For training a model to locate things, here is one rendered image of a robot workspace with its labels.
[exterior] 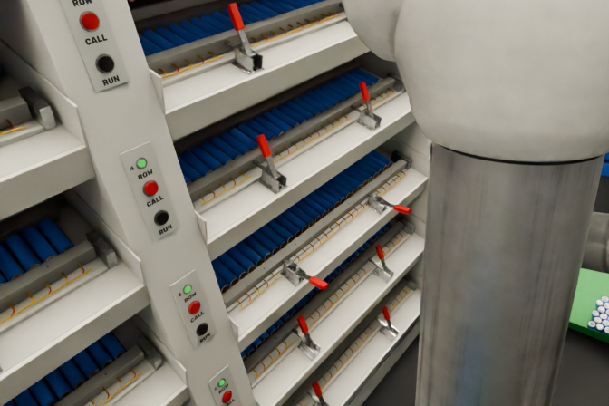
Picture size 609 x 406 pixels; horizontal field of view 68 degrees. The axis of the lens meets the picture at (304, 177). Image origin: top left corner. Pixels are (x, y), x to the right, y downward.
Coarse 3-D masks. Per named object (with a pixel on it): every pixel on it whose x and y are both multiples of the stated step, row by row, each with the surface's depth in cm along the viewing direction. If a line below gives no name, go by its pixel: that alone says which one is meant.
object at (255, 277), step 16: (400, 160) 107; (384, 176) 102; (368, 192) 98; (384, 192) 101; (336, 208) 93; (352, 208) 96; (320, 224) 89; (304, 240) 86; (320, 240) 88; (272, 256) 82; (288, 256) 83; (304, 256) 85; (256, 272) 79; (272, 272) 81; (240, 288) 76; (256, 288) 78
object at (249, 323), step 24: (384, 144) 112; (408, 168) 108; (408, 192) 103; (360, 216) 96; (384, 216) 97; (336, 240) 90; (360, 240) 93; (312, 264) 85; (336, 264) 89; (264, 288) 80; (288, 288) 80; (312, 288) 86; (240, 312) 76; (264, 312) 76; (240, 336) 72
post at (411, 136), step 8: (360, 56) 106; (408, 128) 105; (416, 128) 104; (392, 136) 110; (400, 136) 108; (408, 136) 106; (416, 136) 105; (424, 136) 103; (408, 144) 108; (416, 144) 106; (424, 144) 104; (424, 152) 105; (424, 192) 111; (416, 200) 114; (424, 200) 112; (416, 208) 115; (424, 208) 113; (416, 216) 116; (424, 216) 114; (416, 264) 124; (416, 272) 126
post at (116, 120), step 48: (0, 0) 46; (48, 0) 42; (48, 48) 43; (96, 96) 47; (144, 96) 51; (96, 144) 48; (96, 192) 54; (144, 240) 55; (192, 240) 61; (192, 384) 66; (240, 384) 74
